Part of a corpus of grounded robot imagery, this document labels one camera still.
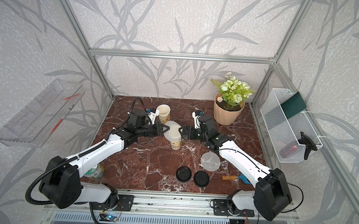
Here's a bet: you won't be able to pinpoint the round leak-proof paper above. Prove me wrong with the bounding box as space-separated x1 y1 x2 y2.
200 152 221 172
164 121 182 142

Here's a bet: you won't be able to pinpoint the printed paper cup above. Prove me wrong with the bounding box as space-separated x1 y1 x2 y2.
156 104 171 124
170 136 182 150

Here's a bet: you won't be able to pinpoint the black cup lid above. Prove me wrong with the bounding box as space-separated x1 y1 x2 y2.
176 166 192 183
193 171 210 188

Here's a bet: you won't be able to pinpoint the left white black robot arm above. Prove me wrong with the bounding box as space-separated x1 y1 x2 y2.
25 111 169 209

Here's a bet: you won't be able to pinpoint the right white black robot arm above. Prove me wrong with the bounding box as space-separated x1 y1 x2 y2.
179 111 292 221

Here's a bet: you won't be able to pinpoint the pink ribbed flower pot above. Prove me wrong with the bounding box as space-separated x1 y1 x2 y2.
213 93 245 126

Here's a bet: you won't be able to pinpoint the green white artificial flowers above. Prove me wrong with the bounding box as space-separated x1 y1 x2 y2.
211 72 255 111

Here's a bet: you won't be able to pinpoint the dark green card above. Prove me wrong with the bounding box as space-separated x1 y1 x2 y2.
281 92 307 119

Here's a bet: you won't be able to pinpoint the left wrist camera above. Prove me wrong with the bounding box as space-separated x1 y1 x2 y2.
146 108 160 125

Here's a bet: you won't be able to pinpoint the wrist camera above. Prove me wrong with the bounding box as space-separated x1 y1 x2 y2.
192 110 203 129
146 108 160 125

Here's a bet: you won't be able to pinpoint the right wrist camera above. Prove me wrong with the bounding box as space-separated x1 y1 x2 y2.
192 110 203 129

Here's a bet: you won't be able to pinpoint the wooden handled blue tool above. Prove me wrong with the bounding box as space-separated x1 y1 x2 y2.
221 174 251 185

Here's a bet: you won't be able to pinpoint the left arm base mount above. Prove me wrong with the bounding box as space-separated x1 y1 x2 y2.
92 194 134 212

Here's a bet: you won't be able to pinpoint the white wire mesh basket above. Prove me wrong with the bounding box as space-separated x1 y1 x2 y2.
261 88 323 163

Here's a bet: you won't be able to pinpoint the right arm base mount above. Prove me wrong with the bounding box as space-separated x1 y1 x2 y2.
210 199 255 217

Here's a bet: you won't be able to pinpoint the clear acrylic wall shelf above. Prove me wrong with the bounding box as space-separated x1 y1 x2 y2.
0 79 85 148

